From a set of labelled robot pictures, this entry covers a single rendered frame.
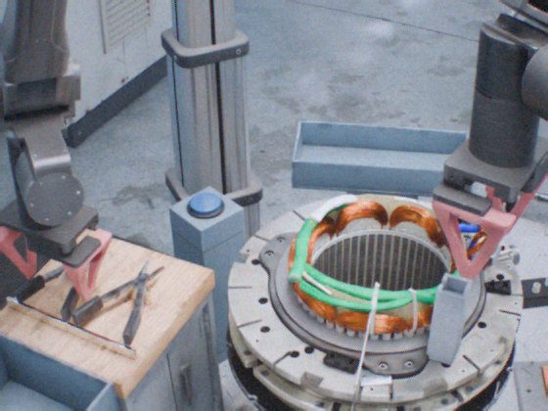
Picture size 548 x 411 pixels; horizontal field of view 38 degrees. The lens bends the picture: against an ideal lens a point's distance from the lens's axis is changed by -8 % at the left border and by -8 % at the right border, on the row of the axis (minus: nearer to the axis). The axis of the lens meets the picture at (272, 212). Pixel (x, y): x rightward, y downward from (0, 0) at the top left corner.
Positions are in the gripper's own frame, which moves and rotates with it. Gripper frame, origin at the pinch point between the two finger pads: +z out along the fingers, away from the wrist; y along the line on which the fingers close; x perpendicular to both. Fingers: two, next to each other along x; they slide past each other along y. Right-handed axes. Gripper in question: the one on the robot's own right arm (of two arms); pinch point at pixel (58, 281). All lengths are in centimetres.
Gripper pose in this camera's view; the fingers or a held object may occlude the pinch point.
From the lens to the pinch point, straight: 93.9
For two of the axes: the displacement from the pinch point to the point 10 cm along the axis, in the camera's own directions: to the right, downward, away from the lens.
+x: 4.2, -5.3, 7.4
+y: 9.1, 2.5, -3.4
